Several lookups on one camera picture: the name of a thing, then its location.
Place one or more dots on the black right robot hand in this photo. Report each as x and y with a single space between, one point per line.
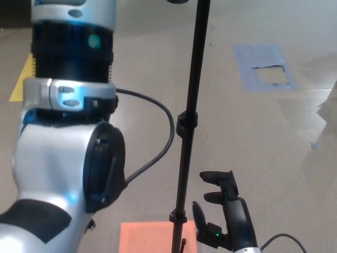
239 224

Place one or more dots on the black telescopic phone stand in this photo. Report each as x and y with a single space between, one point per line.
194 79

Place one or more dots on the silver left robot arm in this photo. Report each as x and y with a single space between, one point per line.
52 158

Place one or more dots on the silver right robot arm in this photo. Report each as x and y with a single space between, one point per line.
247 250

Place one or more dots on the orange rectangle floor marking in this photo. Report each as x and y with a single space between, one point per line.
147 237

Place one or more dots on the black round floor disc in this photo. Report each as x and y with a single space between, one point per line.
177 1

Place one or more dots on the yellow rectangle floor marking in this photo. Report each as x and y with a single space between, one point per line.
21 87

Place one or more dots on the small blue tape scrap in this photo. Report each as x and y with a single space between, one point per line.
315 145

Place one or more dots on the torn blue tape rectangle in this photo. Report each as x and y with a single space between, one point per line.
252 55

